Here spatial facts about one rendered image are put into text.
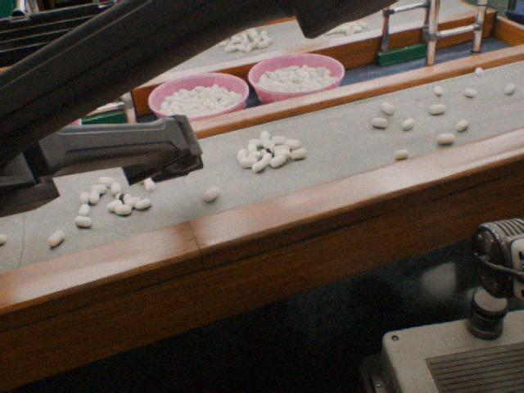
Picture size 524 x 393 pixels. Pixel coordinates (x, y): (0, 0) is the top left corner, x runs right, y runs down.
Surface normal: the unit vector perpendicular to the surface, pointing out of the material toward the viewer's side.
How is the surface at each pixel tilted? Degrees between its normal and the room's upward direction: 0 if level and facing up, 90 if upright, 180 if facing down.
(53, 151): 64
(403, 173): 0
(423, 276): 0
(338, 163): 0
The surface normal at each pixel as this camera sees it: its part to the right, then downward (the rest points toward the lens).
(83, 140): 0.86, -0.39
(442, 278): -0.07, -0.81
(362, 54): 0.35, 0.53
